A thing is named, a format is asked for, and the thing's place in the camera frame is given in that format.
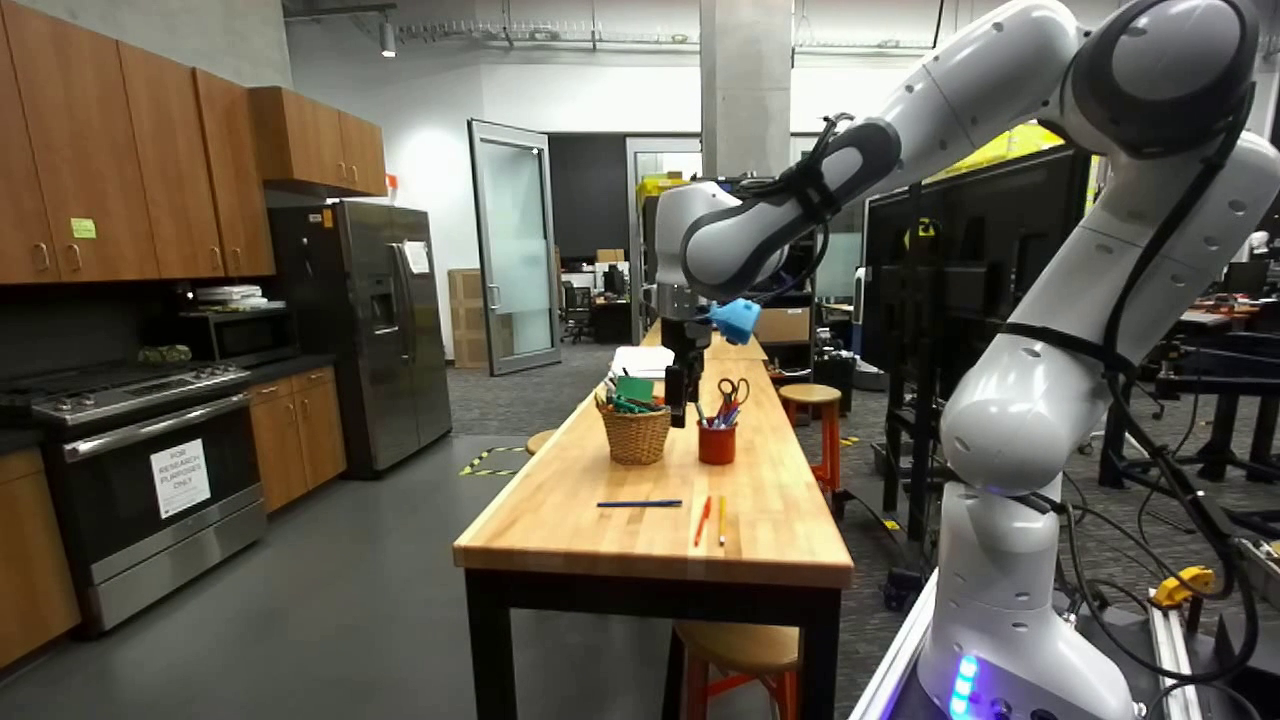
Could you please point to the large black screen on stand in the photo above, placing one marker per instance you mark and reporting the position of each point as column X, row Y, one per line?
column 960, row 270

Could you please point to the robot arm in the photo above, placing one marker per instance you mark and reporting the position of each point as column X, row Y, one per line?
column 1010, row 420

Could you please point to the heap of crayons and boxes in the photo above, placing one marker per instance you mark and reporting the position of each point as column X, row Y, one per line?
column 632, row 394

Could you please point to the yellow clamp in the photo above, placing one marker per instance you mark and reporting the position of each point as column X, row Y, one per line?
column 1182, row 585

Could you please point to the orange crayon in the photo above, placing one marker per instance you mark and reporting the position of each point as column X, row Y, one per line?
column 702, row 521

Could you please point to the row of wooden wall cabinets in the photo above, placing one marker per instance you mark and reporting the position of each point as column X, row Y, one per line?
column 130, row 160

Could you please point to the wooden stool seat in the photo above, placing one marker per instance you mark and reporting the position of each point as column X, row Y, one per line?
column 540, row 440

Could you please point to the orange stool with wooden seat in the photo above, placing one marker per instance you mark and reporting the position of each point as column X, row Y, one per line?
column 735, row 660
column 815, row 410

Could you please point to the glass door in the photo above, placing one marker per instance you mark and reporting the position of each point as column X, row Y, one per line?
column 515, row 250

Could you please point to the bundle of pens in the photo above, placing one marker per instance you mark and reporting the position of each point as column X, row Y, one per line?
column 722, row 414

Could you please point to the microwave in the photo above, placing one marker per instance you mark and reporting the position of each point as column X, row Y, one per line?
column 240, row 335

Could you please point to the stainless steel refrigerator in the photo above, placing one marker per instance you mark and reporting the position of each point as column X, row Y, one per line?
column 375, row 330

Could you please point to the stainless steel stove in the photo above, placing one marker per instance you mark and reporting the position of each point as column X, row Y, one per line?
column 150, row 480

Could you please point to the cardboard box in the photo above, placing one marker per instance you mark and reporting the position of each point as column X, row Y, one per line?
column 783, row 325

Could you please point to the wicker basket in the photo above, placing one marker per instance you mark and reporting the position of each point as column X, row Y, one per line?
column 634, row 436

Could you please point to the ceiling spot lamp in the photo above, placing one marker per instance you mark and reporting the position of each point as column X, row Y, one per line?
column 387, row 38

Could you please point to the yellow crayon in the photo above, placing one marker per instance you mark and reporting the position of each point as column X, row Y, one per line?
column 721, row 520

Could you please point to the wooden cabinet above refrigerator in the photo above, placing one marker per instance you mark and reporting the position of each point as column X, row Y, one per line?
column 315, row 140

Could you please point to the stack of white paper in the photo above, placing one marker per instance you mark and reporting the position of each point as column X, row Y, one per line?
column 643, row 360

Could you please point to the stack of cardboard boxes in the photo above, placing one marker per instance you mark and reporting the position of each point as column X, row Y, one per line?
column 465, row 320

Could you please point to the green cloth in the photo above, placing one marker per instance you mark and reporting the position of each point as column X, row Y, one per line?
column 165, row 354

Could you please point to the black workbench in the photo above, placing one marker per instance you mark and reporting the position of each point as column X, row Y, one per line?
column 1220, row 380

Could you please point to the green sticky note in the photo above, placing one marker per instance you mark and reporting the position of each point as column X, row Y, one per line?
column 83, row 228

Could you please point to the red cup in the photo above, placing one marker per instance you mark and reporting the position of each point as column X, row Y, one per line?
column 716, row 444

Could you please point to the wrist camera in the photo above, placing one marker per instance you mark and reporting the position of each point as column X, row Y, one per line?
column 737, row 320

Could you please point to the office chair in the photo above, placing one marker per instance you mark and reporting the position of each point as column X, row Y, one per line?
column 577, row 312

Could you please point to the stack of white plates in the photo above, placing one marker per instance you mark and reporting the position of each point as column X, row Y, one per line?
column 235, row 296

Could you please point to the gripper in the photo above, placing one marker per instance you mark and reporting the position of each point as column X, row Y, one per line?
column 687, row 342

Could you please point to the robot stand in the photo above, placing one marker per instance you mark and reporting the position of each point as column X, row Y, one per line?
column 1170, row 650

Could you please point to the wooden base cabinet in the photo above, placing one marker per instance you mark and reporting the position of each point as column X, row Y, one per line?
column 295, row 435
column 30, row 560

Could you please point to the blue crayon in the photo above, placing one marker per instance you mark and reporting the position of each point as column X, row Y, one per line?
column 640, row 503

